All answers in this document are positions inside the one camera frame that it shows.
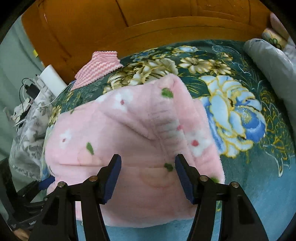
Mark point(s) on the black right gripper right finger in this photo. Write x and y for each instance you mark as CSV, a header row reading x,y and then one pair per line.
x,y
239,219

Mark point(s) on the pink white zigzag cloth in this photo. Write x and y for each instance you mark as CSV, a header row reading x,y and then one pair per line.
x,y
101,64

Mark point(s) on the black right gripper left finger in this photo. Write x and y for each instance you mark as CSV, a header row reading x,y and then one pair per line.
x,y
57,220

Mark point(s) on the black charger with cables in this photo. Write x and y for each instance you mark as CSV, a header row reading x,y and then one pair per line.
x,y
27,94

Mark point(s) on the orange wooden headboard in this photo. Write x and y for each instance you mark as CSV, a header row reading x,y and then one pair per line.
x,y
66,33

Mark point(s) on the white box on nightstand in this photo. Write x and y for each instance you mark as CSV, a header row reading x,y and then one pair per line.
x,y
52,80

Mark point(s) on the pink fleece peach-print garment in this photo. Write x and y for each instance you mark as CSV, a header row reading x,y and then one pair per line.
x,y
148,126

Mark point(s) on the pink floral pillow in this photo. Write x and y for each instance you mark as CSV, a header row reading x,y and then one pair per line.
x,y
277,35

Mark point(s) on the teal floral bed blanket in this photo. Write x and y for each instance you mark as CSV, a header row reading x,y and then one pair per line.
x,y
248,122

